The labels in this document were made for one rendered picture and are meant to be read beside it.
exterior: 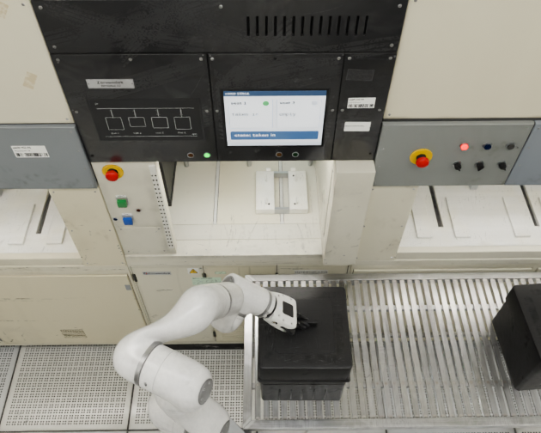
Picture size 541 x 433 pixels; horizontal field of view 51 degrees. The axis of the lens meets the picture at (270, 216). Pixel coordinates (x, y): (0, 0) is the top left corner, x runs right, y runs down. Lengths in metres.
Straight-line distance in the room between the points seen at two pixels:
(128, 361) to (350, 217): 0.96
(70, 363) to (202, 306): 1.87
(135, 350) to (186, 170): 1.33
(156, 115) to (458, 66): 0.83
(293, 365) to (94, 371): 1.46
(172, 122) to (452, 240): 1.22
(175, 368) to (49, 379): 1.88
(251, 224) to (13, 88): 1.04
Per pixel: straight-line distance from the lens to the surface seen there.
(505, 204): 2.51
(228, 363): 2.93
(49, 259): 2.36
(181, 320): 1.26
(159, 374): 1.25
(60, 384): 3.05
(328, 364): 1.79
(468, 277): 2.39
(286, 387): 1.94
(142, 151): 1.77
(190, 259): 2.23
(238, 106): 1.61
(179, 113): 1.64
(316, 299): 1.88
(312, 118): 1.65
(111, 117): 1.69
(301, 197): 2.32
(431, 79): 1.63
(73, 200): 2.01
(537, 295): 2.13
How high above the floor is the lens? 2.70
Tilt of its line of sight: 53 degrees down
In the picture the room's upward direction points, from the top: straight up
